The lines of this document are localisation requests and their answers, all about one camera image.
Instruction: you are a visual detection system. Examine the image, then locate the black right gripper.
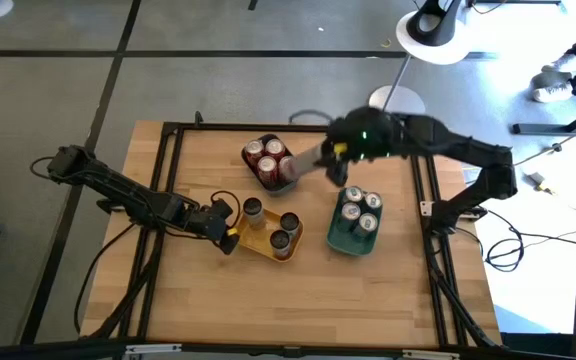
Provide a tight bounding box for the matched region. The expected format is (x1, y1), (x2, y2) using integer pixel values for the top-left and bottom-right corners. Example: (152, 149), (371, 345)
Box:
(320, 105), (405, 189)

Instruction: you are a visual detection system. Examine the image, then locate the grey cable with black clip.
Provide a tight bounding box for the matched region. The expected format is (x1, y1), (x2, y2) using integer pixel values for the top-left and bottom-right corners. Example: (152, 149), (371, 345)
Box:
(512, 123), (576, 169)

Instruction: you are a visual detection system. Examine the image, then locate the yellow plastic tray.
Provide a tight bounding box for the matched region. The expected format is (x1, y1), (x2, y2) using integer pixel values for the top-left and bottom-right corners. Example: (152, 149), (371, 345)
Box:
(235, 207), (305, 264)

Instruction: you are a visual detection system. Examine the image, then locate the green plastic tray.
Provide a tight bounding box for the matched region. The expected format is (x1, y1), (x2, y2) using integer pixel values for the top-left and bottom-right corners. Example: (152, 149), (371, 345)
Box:
(325, 185), (384, 258)

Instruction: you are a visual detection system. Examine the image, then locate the white round lamp stand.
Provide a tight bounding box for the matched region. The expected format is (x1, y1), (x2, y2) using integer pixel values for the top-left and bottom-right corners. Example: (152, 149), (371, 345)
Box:
(367, 9), (472, 117)

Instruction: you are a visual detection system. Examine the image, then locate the silver metal bracket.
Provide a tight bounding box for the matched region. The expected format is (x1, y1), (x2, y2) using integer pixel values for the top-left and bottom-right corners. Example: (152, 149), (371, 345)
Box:
(125, 343), (183, 357)
(401, 349), (462, 360)

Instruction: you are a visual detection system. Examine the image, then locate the black desk foot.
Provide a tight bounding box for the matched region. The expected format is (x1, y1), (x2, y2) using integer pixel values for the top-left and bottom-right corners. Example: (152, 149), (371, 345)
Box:
(511, 97), (576, 136)

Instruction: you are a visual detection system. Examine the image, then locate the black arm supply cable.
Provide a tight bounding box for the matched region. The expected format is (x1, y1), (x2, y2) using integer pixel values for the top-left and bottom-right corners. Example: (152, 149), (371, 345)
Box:
(72, 222), (137, 335)

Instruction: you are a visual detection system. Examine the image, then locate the dark blue plastic tray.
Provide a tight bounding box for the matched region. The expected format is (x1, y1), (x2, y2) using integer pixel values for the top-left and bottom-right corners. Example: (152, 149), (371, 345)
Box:
(241, 133), (299, 194)

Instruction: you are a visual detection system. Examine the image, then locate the silver-top soda can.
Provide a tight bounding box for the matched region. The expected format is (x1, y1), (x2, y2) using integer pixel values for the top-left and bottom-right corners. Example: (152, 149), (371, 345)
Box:
(340, 201), (362, 226)
(362, 191), (383, 214)
(343, 185), (364, 206)
(356, 212), (379, 236)

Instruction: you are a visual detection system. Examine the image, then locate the red soda can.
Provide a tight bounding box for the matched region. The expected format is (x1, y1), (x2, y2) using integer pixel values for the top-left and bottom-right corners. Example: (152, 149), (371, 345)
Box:
(256, 155), (279, 187)
(244, 138), (266, 166)
(277, 155), (297, 184)
(264, 138), (286, 161)

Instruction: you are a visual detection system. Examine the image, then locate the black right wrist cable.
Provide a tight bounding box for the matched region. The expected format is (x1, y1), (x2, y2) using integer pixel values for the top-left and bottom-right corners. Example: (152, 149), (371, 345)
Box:
(287, 108), (337, 126)

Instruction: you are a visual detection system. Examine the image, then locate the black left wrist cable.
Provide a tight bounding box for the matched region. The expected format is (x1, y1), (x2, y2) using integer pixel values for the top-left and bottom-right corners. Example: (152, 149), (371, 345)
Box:
(210, 189), (243, 229)

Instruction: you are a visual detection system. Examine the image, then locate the grey power adapter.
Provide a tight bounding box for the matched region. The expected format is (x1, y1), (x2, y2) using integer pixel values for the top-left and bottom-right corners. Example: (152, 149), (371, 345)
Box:
(521, 170), (554, 195)

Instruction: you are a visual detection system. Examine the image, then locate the black aluminium table frame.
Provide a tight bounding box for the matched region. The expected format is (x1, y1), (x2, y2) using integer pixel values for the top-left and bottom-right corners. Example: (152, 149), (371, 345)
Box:
(80, 110), (502, 351)

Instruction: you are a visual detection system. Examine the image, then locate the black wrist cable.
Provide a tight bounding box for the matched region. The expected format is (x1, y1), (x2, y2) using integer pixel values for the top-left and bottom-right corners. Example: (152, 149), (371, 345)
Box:
(287, 108), (337, 126)
(210, 189), (243, 229)

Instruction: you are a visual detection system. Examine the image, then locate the black looped floor cable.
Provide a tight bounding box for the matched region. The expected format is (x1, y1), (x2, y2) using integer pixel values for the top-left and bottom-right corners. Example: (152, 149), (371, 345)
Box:
(484, 225), (576, 274)

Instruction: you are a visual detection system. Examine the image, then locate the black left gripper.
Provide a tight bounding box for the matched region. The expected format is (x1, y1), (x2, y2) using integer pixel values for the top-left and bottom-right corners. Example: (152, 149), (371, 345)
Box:
(186, 198), (242, 256)

